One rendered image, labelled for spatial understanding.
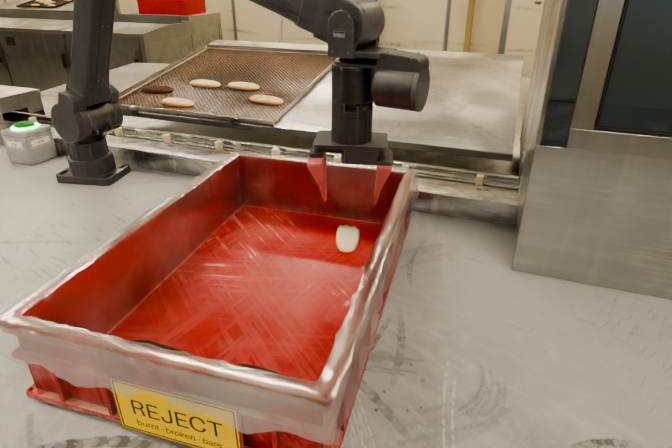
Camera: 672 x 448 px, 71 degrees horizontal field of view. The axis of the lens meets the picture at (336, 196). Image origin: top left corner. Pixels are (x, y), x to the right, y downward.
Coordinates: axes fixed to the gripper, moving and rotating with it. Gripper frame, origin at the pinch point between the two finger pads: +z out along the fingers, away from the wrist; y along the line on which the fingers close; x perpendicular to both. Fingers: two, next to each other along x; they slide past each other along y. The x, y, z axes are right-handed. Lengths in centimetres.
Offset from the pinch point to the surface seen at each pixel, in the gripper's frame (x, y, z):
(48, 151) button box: 31, -71, 7
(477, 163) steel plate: 37.2, 26.5, 8.2
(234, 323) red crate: -20.3, -12.5, 7.9
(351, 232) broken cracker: 1.2, 0.3, 6.9
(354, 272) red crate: -8.4, 1.3, 7.8
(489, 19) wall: 381, 98, 6
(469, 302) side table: -13.2, 16.5, 8.1
